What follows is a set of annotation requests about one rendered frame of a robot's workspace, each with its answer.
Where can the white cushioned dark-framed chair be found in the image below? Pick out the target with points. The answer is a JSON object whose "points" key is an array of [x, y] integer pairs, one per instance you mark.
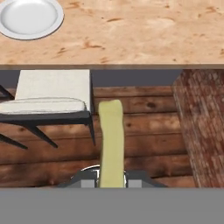
{"points": [[52, 87]]}

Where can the white plate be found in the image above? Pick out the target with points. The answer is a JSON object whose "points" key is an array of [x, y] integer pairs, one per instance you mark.
{"points": [[29, 16]]}

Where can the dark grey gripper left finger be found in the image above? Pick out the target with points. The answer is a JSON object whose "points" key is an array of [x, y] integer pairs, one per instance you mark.
{"points": [[84, 179]]}

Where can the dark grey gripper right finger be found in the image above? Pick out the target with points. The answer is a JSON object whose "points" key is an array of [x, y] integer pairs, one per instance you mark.
{"points": [[138, 178]]}

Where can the yellow butter stick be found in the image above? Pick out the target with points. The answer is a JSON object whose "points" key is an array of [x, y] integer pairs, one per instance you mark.
{"points": [[111, 140]]}

